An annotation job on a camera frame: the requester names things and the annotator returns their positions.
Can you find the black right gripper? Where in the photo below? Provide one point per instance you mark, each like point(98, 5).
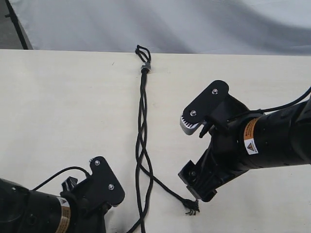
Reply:
point(220, 163)

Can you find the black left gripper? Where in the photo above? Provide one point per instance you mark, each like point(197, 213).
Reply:
point(82, 218)

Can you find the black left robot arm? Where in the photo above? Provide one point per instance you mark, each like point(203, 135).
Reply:
point(29, 211)

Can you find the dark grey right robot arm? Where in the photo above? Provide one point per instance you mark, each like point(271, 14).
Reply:
point(242, 139)

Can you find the white backdrop cloth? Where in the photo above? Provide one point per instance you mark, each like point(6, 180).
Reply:
point(168, 26)

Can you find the black backdrop stand pole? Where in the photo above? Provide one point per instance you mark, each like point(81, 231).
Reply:
point(15, 21)

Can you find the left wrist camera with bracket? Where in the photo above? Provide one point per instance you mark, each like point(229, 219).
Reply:
point(103, 186)

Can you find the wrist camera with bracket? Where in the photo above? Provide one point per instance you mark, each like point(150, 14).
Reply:
point(214, 106)
point(103, 186)

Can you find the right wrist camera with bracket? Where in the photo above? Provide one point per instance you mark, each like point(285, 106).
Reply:
point(214, 106)

